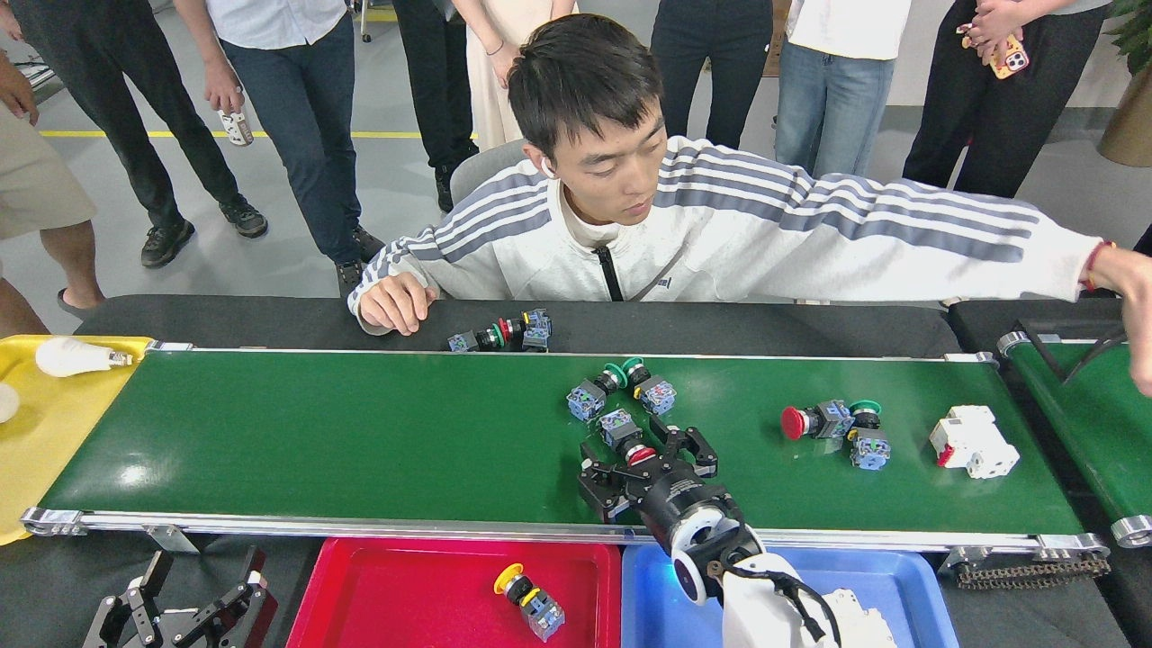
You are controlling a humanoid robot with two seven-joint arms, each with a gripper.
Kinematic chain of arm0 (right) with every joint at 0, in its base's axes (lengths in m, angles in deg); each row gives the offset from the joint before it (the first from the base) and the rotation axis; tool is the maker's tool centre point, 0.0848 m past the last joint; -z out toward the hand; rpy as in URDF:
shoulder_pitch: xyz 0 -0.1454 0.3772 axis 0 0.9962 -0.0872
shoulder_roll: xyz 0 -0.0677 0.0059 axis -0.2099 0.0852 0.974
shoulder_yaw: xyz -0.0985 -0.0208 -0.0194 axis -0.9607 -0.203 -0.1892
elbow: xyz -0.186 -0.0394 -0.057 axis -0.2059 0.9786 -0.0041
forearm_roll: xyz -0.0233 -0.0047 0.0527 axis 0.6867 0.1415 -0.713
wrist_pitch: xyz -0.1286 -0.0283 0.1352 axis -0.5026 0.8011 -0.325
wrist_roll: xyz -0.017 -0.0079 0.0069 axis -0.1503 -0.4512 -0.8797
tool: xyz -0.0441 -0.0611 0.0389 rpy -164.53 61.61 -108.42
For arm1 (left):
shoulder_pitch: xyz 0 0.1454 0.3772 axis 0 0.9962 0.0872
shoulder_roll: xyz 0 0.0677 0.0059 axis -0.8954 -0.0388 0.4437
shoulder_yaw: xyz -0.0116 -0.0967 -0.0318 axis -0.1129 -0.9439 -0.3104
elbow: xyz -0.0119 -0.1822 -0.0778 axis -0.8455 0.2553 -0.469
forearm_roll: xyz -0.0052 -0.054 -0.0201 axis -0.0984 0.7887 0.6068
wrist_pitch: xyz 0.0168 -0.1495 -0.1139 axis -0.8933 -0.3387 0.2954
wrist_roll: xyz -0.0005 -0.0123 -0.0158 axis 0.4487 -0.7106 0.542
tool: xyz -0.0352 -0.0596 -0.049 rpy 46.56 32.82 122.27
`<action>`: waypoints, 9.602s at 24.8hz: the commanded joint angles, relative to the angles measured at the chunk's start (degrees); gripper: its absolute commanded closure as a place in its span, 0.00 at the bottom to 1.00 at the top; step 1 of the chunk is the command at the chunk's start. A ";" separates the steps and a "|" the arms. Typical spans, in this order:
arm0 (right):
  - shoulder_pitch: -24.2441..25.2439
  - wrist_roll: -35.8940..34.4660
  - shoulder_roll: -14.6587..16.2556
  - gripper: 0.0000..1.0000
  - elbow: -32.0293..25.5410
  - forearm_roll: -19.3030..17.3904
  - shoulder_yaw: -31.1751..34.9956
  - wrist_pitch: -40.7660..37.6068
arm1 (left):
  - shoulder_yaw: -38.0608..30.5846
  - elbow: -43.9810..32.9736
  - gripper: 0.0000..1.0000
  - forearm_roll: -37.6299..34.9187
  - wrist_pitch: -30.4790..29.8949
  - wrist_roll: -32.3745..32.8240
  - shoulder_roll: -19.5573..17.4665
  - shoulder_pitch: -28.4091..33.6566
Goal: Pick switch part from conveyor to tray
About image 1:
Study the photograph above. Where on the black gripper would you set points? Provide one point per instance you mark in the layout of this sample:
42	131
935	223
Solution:
688	499

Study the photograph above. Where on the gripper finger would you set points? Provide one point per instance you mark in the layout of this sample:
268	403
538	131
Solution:
238	621
121	625

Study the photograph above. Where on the red push button switch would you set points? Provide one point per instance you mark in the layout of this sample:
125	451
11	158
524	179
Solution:
619	427
536	331
832	418

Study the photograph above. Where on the yellow push button switch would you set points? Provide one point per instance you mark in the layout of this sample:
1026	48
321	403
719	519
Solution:
540	612

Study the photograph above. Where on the white circuit breaker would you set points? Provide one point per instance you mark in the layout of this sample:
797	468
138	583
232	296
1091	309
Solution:
864	625
976	441

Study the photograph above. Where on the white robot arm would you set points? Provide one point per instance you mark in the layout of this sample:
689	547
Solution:
756	607

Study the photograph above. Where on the red plastic tray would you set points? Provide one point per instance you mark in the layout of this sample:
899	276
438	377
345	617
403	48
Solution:
405	594

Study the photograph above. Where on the yellow plastic tray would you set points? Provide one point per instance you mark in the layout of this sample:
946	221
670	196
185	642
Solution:
54	450

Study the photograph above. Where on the long green conveyor belt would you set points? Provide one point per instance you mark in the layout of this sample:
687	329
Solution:
360	441

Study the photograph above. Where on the blue plastic tray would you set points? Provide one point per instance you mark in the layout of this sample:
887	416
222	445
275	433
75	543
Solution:
918	603

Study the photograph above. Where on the green conveyor with black guide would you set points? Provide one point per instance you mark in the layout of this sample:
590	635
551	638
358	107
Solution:
1107	432

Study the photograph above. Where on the person's right hand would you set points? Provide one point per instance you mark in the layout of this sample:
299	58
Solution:
396	301

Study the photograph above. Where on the person's left hand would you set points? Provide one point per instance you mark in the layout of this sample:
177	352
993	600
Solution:
1138	306

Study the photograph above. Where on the seated person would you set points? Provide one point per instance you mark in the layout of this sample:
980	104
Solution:
720	234

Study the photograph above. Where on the white light bulb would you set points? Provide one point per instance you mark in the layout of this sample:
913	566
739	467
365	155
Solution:
72	357
7	402

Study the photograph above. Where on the grey chair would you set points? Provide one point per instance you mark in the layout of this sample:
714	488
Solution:
481	175

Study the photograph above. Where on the brown cardboard box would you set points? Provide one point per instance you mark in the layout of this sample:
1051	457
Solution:
778	40

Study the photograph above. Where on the smartphone in patterned case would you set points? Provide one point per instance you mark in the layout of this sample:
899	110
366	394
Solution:
1008	57

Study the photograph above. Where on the potted green plant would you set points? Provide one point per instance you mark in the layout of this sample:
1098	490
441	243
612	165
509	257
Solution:
1129	126

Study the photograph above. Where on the black triangular guide frame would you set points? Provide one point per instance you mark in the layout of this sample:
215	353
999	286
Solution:
1066	373

